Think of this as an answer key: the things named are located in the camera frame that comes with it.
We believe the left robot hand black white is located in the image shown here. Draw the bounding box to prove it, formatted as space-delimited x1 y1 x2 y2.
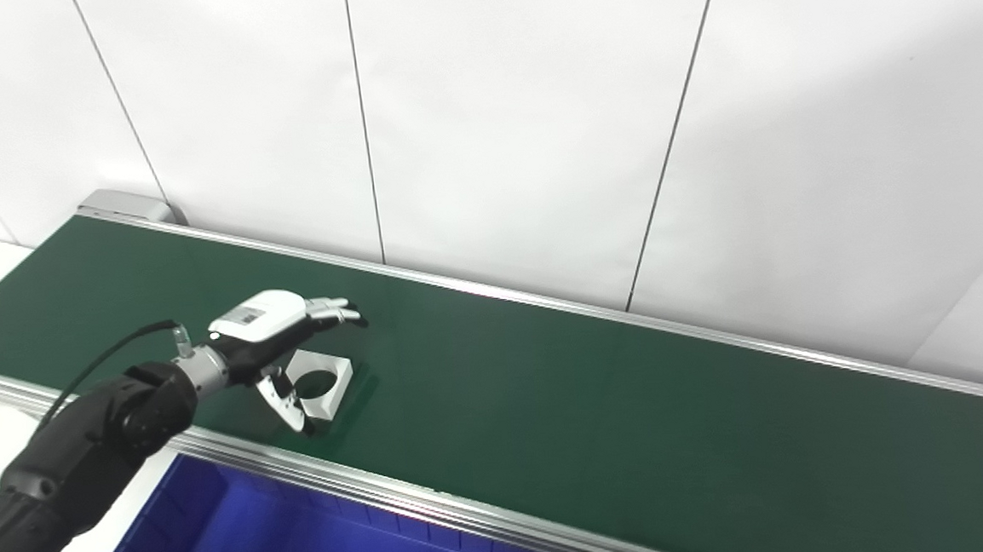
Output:
205 284 376 443

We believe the white square part round hole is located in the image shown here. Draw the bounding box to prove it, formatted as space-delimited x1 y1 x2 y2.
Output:
281 346 357 423

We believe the grey conveyor end housing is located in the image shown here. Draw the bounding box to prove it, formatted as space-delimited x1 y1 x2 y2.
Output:
77 184 190 233

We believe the blue plastic bin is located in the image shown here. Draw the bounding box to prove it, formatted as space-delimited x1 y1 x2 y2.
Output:
67 427 620 552

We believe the green conveyor belt aluminium frame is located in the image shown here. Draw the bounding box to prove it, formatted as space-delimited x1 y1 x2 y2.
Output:
0 157 983 552

